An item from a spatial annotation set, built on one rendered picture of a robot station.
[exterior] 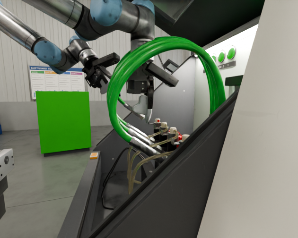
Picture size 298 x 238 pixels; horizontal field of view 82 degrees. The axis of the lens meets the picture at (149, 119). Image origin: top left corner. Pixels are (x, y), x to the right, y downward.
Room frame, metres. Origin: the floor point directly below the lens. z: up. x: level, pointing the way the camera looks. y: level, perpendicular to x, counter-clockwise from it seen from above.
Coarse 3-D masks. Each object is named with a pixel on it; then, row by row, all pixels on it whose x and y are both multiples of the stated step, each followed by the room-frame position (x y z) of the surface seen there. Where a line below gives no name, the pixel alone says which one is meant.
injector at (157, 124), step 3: (156, 123) 0.56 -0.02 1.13; (159, 123) 0.56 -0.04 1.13; (153, 126) 0.57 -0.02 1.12; (156, 126) 0.56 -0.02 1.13; (159, 126) 0.56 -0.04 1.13; (153, 129) 0.57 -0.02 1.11; (156, 129) 0.56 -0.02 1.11; (153, 132) 0.57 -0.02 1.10; (156, 132) 0.56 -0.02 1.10; (156, 135) 0.56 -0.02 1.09; (156, 138) 0.56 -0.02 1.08; (156, 141) 0.56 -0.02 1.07; (156, 162) 0.56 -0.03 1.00; (156, 165) 0.56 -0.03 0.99
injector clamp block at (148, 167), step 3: (147, 162) 0.60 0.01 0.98; (150, 162) 0.60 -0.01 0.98; (141, 165) 0.60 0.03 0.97; (144, 165) 0.58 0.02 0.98; (147, 165) 0.58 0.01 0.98; (150, 165) 0.58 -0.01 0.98; (141, 168) 0.60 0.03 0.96; (144, 168) 0.55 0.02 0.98; (147, 168) 0.55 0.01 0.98; (150, 168) 0.55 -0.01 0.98; (153, 168) 0.55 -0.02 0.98; (141, 171) 0.60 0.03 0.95; (144, 171) 0.54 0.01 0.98; (147, 171) 0.53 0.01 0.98; (150, 171) 0.52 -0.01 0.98; (141, 174) 0.60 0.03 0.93; (144, 174) 0.54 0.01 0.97; (147, 174) 0.51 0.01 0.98; (141, 177) 0.60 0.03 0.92; (144, 177) 0.54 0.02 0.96; (141, 180) 0.60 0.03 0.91
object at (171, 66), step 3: (168, 60) 3.76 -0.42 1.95; (171, 60) 3.77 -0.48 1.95; (165, 63) 4.11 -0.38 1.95; (168, 63) 3.95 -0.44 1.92; (171, 63) 3.82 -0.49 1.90; (174, 63) 3.77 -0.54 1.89; (165, 66) 4.35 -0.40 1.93; (168, 66) 4.24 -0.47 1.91; (171, 66) 4.09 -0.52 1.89; (174, 66) 3.95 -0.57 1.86; (177, 66) 3.78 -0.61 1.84; (168, 69) 4.49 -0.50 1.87; (171, 69) 4.36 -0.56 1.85; (174, 69) 4.20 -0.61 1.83; (171, 72) 4.54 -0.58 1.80
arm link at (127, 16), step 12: (96, 0) 0.45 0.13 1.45; (108, 0) 0.43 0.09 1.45; (120, 0) 0.46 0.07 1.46; (96, 12) 0.45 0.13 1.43; (108, 12) 0.44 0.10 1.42; (120, 12) 0.46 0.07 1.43; (132, 12) 0.48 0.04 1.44; (96, 24) 0.50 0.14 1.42; (108, 24) 0.47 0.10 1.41; (120, 24) 0.48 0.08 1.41; (132, 24) 0.50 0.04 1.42
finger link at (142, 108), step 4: (144, 96) 0.54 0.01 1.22; (140, 100) 0.54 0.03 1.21; (144, 100) 0.54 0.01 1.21; (140, 104) 0.54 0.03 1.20; (144, 104) 0.54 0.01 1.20; (136, 108) 0.54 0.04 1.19; (140, 108) 0.54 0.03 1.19; (144, 108) 0.54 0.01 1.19; (136, 112) 0.54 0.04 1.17; (140, 112) 0.54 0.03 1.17; (144, 112) 0.54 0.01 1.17; (148, 112) 0.54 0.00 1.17; (148, 116) 0.54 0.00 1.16; (148, 120) 0.55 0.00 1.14
